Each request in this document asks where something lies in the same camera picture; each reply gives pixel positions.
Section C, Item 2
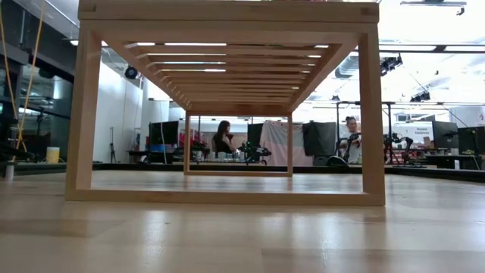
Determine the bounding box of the wooden slatted shelf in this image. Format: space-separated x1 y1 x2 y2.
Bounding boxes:
64 0 386 208

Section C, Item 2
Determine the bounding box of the black monitor panel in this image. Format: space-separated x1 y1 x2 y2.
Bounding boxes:
247 123 264 162

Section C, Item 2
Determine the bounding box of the pink cloth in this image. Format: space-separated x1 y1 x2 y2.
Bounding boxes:
259 120 314 167

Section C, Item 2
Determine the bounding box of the dark grey cloth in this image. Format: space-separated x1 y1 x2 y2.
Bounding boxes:
302 121 338 157

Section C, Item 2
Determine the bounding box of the black computer monitor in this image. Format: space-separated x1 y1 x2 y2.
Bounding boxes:
148 120 180 146
432 121 459 149
457 126 485 155

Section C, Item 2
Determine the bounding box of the black tripod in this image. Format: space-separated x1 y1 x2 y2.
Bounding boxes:
108 127 117 164

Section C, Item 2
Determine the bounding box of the white sign board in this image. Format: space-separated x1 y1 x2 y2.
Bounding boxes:
392 121 435 147

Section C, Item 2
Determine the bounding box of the yellow container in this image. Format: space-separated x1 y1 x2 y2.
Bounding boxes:
45 146 61 165

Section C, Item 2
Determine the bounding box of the dark office desk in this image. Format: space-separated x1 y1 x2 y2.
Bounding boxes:
415 149 485 171

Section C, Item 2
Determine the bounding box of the ceiling light fixture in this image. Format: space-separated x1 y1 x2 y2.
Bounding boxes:
400 0 468 17

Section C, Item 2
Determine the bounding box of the black table frame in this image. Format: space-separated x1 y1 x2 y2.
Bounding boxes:
0 161 485 184

